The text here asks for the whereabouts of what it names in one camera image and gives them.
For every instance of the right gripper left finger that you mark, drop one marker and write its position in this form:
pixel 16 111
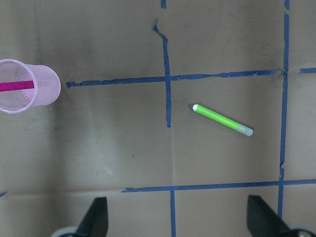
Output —
pixel 95 221

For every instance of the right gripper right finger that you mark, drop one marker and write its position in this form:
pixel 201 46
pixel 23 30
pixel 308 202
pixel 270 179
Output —
pixel 262 221

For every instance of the pink pen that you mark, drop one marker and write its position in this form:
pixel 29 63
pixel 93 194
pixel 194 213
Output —
pixel 16 85

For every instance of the pink mesh cup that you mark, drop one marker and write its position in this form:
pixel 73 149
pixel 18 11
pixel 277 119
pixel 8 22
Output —
pixel 47 86

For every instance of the brown paper table cover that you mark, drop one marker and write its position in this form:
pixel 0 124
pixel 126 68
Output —
pixel 123 126

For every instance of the green pen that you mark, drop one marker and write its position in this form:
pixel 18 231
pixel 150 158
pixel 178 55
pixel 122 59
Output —
pixel 222 120

